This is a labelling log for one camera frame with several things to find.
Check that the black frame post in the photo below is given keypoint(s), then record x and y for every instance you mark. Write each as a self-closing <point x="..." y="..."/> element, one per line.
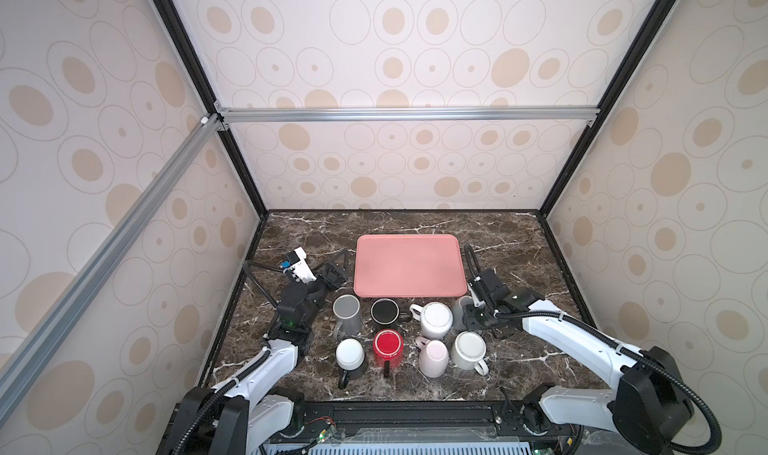
<point x="646" y="35"/>
<point x="194" y="68"/>

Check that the black frame post left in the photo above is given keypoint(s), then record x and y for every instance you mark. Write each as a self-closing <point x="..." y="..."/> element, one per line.
<point x="194" y="68"/>

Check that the black mug white base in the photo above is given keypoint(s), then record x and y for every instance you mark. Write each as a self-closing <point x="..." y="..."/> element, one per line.
<point x="351" y="360"/>

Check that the dark grey upside-down mug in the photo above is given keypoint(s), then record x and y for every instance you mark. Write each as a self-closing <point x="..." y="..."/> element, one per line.
<point x="347" y="311"/>

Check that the black frame post right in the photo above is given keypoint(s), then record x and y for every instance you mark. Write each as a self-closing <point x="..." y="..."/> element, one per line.
<point x="646" y="35"/>

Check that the pink upside-down mug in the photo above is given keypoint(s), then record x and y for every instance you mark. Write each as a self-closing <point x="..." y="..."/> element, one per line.
<point x="433" y="357"/>

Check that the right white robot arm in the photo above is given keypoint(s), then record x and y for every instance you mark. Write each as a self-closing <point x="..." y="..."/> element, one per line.
<point x="600" y="365"/>

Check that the pink rectangular tray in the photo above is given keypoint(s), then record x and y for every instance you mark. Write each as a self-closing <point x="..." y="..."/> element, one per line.
<point x="408" y="266"/>

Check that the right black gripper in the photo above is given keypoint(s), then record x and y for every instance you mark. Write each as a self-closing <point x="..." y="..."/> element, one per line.
<point x="468" y="315"/>

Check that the white mug red inside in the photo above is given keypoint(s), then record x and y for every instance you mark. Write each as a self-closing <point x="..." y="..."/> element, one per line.
<point x="468" y="353"/>

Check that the silver rail left wall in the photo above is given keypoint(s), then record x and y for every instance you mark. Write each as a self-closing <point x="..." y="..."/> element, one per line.
<point x="39" y="347"/>

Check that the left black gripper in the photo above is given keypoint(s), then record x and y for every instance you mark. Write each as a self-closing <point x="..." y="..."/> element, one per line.
<point x="339" y="278"/>

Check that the light grey mug white inside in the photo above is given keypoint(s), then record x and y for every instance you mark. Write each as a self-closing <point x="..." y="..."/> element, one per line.
<point x="458" y="311"/>

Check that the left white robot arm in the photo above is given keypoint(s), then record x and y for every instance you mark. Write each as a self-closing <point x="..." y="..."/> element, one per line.
<point x="240" y="389"/>

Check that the red upside-down mug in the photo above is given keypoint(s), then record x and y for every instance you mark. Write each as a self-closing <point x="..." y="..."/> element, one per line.
<point x="388" y="348"/>

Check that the silver rail back wall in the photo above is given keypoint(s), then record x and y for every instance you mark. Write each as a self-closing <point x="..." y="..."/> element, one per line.
<point x="423" y="114"/>

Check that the white teapot-like mug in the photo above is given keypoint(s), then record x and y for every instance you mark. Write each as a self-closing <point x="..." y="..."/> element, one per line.
<point x="435" y="318"/>

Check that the silver rail wall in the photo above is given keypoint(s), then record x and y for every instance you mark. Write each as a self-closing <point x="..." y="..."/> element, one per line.
<point x="39" y="347"/>
<point x="423" y="114"/>

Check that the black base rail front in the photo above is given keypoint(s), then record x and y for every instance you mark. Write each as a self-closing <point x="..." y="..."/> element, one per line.
<point x="352" y="418"/>

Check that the black upside-down mug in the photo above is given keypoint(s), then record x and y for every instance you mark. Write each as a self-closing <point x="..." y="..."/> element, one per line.
<point x="386" y="314"/>

